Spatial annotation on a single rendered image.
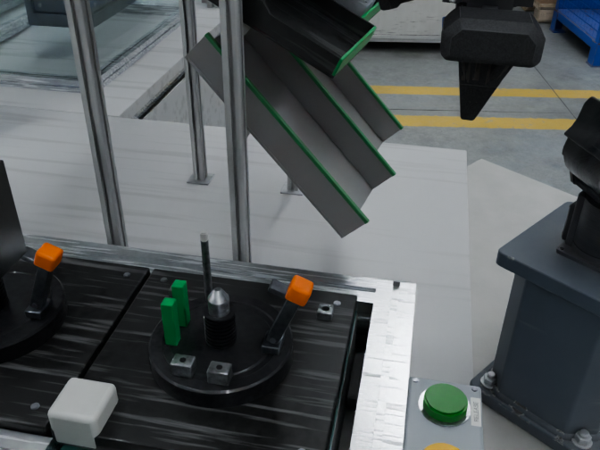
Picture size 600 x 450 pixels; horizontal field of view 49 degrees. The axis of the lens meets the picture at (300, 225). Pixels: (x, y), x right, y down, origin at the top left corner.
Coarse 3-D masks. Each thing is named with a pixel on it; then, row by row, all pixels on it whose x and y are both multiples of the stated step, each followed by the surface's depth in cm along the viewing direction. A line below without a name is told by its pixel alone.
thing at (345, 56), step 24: (216, 0) 69; (264, 0) 75; (288, 0) 78; (312, 0) 78; (264, 24) 69; (288, 24) 73; (312, 24) 76; (336, 24) 78; (360, 24) 78; (288, 48) 69; (312, 48) 68; (336, 48) 74; (360, 48) 75; (336, 72) 68
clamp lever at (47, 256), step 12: (36, 252) 62; (48, 252) 62; (60, 252) 63; (36, 264) 62; (48, 264) 62; (36, 276) 64; (48, 276) 64; (36, 288) 64; (48, 288) 66; (36, 300) 65
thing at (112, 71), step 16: (176, 16) 195; (160, 32) 183; (144, 48) 175; (112, 64) 159; (128, 64) 166; (0, 80) 154; (16, 80) 153; (32, 80) 152; (48, 80) 151; (64, 80) 150
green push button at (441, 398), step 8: (440, 384) 62; (448, 384) 62; (432, 392) 61; (440, 392) 61; (448, 392) 61; (456, 392) 61; (424, 400) 60; (432, 400) 60; (440, 400) 60; (448, 400) 60; (456, 400) 60; (464, 400) 60; (424, 408) 60; (432, 408) 59; (440, 408) 59; (448, 408) 59; (456, 408) 59; (464, 408) 60; (432, 416) 60; (440, 416) 59; (448, 416) 59; (456, 416) 59
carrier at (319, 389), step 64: (128, 320) 69; (192, 320) 66; (256, 320) 66; (320, 320) 69; (128, 384) 62; (192, 384) 59; (256, 384) 59; (320, 384) 62; (128, 448) 56; (192, 448) 56; (256, 448) 56; (320, 448) 56
